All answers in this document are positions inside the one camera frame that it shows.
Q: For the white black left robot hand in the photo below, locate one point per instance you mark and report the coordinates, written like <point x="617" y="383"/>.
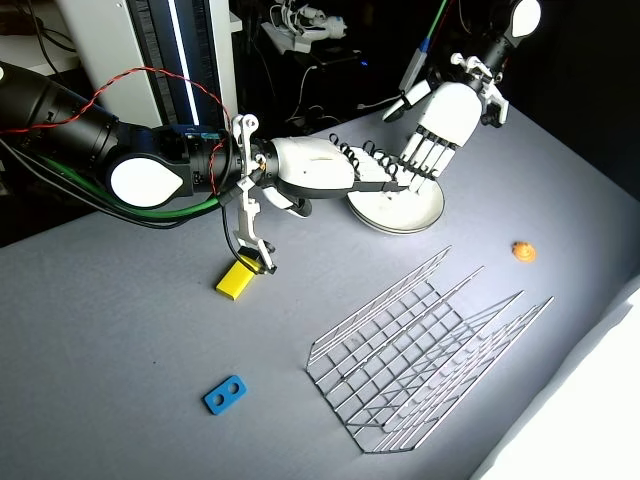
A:
<point x="452" y="110"/>

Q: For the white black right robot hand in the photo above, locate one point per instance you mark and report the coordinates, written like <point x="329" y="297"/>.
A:
<point x="315" y="167"/>

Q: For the grey adapter with blue plug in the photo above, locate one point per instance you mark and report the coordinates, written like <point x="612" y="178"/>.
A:
<point x="412" y="67"/>

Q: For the black box with blue light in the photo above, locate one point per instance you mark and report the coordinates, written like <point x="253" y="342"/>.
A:
<point x="340" y="56"/>

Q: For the white tray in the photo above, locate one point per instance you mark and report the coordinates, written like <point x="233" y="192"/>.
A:
<point x="290" y="46"/>

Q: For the yellow rectangular block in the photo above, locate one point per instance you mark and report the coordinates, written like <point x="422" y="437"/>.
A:
<point x="232" y="282"/>

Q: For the spare white robot hand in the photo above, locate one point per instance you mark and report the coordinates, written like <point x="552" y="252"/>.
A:
<point x="310" y="22"/>

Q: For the orange swirl cookie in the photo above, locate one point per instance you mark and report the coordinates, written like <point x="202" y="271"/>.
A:
<point x="525" y="252"/>

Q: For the white robot column with light strip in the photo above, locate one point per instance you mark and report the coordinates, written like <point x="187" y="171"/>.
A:
<point x="110" y="40"/>

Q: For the blue block with two holes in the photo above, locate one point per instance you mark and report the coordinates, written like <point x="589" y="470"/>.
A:
<point x="225" y="395"/>

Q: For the white side table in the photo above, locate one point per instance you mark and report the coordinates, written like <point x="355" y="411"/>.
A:
<point x="25" y="52"/>

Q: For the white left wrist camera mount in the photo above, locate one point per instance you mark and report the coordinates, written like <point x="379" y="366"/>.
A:
<point x="500" y="110"/>

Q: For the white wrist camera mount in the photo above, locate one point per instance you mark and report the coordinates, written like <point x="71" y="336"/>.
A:
<point x="247" y="220"/>
<point x="500" y="110"/>

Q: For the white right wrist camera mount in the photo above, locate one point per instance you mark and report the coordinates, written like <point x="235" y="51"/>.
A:
<point x="247" y="220"/>

